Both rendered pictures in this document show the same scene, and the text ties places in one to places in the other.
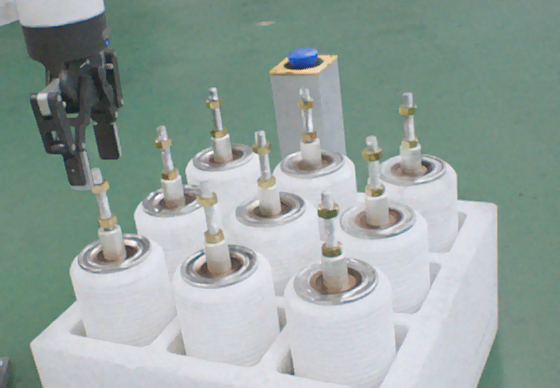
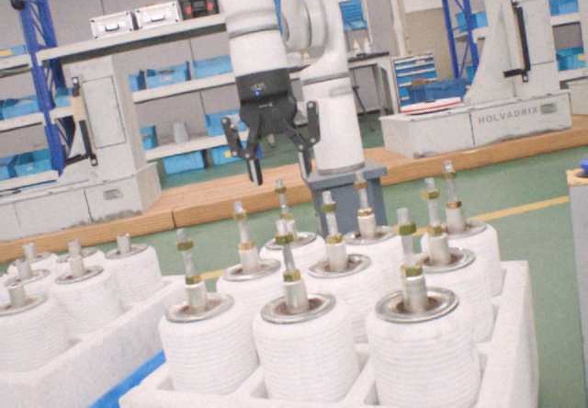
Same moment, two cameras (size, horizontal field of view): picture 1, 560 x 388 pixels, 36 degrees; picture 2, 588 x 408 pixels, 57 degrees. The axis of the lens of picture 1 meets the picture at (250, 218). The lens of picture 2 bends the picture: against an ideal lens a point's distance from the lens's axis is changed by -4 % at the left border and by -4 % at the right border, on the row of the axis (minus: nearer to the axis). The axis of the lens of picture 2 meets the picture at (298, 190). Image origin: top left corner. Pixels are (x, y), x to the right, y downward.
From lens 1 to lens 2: 1.01 m
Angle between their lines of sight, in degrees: 83
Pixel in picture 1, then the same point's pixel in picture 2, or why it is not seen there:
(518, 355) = not seen: outside the picture
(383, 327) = (172, 355)
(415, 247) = (263, 341)
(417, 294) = (274, 391)
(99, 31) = (249, 85)
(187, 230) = not seen: hidden behind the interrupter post
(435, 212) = (376, 355)
